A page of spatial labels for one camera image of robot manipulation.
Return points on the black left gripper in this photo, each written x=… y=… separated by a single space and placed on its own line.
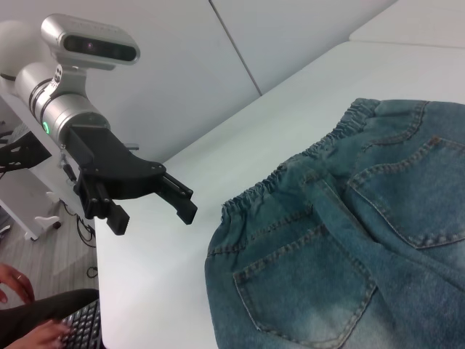
x=112 y=167

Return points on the blue denim shorts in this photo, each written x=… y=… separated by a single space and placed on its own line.
x=327 y=254

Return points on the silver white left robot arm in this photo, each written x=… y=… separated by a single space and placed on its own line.
x=61 y=109

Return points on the person's hand with ring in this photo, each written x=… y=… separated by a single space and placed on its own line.
x=18 y=281

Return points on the person's bare hand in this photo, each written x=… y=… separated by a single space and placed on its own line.
x=40 y=336

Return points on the black computer keyboard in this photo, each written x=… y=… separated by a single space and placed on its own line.
x=85 y=323

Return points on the white rolling stand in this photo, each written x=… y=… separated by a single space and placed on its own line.
x=22 y=196

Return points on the black perforated metal bracket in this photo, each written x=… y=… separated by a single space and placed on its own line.
x=22 y=154

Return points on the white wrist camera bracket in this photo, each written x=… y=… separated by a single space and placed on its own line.
x=72 y=81

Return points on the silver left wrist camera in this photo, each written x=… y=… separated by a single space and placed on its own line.
x=94 y=43

